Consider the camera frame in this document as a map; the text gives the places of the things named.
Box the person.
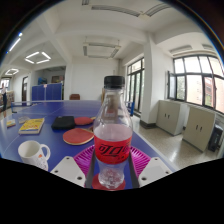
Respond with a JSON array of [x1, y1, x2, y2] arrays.
[[0, 87, 8, 112]]

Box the small black framed window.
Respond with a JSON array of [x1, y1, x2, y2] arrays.
[[0, 78, 11, 89]]

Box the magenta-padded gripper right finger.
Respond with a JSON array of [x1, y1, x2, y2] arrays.
[[128, 146, 174, 189]]

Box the wide black framed window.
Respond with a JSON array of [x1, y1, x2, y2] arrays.
[[167, 54, 224, 114]]

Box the grey-brown notebook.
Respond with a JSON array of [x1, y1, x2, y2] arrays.
[[18, 115, 31, 124]]

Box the ceiling air conditioner unit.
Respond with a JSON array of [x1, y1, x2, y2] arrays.
[[83, 41, 121, 60]]

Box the red table tennis paddle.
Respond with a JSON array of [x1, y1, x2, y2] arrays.
[[73, 116, 96, 126], [62, 125, 95, 146]]

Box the large yellow book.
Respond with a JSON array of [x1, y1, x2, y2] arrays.
[[18, 117, 46, 135]]

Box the dark door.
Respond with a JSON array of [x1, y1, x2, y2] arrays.
[[21, 76, 29, 102]]

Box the blue partition screens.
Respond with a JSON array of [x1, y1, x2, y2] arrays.
[[31, 82, 63, 102]]

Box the clear bottle with red label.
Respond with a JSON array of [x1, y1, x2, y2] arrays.
[[92, 75, 134, 190]]

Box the blue chair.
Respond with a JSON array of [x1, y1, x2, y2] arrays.
[[125, 100, 136, 117]]

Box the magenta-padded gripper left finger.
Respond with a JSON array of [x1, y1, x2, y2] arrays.
[[50, 144, 98, 189]]

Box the group of ceiling lights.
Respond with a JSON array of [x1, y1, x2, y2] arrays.
[[4, 31, 53, 76]]

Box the black bin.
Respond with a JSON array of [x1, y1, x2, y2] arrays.
[[207, 124, 224, 153]]

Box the white two-door cabinet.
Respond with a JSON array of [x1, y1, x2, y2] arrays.
[[156, 99, 184, 137], [182, 105, 217, 153]]

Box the brown cardboard box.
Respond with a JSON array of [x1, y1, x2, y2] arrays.
[[100, 87, 107, 105]]

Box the flat round red coaster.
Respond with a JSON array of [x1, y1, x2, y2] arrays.
[[91, 173, 127, 192]]

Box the white mug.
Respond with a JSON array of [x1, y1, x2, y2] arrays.
[[17, 139, 52, 172]]

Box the tall black framed window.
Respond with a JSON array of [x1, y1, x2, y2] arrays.
[[126, 58, 145, 113]]

